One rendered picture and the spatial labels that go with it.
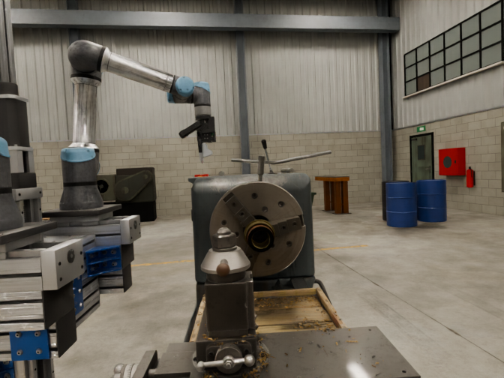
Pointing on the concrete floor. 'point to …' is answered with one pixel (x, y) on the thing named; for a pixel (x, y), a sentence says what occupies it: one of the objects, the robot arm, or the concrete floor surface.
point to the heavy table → (340, 197)
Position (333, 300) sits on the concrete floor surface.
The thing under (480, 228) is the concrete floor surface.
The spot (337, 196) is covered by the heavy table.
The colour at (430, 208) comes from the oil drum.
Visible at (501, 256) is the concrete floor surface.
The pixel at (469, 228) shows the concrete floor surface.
